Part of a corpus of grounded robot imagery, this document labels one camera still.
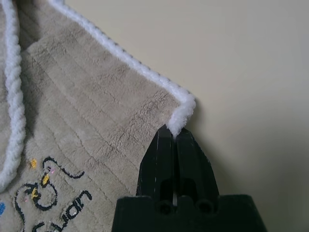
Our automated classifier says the beige towel with white trim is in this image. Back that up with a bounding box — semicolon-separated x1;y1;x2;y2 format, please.
0;0;197;232

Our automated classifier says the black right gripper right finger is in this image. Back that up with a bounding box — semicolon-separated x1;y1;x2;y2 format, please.
174;127;220;201

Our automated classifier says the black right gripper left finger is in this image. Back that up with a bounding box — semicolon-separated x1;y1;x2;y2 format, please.
136;127;175;202

